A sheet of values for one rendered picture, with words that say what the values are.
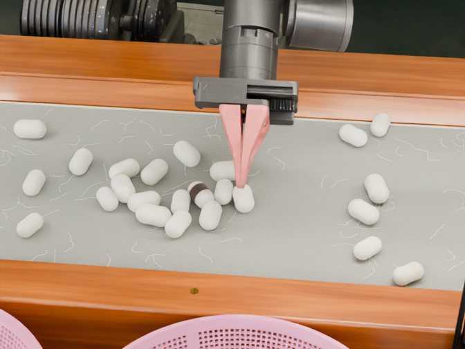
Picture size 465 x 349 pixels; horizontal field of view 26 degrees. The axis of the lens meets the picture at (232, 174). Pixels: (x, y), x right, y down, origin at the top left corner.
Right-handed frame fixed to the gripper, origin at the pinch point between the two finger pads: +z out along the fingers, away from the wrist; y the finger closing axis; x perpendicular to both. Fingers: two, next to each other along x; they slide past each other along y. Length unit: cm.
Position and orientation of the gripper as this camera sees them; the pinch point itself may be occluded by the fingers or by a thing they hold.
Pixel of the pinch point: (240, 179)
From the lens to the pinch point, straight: 97.6
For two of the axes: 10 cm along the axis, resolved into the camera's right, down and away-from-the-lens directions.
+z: -0.7, 9.7, -2.3
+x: 0.5, 2.3, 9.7
